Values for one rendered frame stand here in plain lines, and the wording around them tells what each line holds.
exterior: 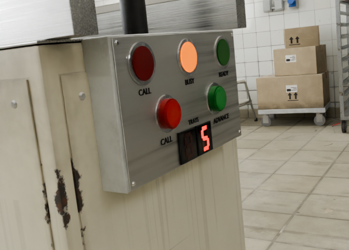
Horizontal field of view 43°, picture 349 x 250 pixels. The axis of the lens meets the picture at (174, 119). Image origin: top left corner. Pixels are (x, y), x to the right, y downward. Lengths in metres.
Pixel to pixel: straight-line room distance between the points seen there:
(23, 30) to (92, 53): 0.06
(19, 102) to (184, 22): 0.31
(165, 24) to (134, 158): 0.29
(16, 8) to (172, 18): 0.29
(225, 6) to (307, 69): 3.61
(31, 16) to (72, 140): 0.11
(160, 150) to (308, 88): 3.75
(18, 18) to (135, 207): 0.21
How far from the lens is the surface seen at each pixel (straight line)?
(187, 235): 0.55
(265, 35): 4.72
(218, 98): 0.51
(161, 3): 0.65
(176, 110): 0.44
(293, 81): 4.17
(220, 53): 0.54
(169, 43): 0.45
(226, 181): 0.62
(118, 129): 0.39
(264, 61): 4.73
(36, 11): 0.38
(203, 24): 0.61
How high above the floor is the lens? 0.82
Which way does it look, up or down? 9 degrees down
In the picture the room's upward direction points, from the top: 6 degrees counter-clockwise
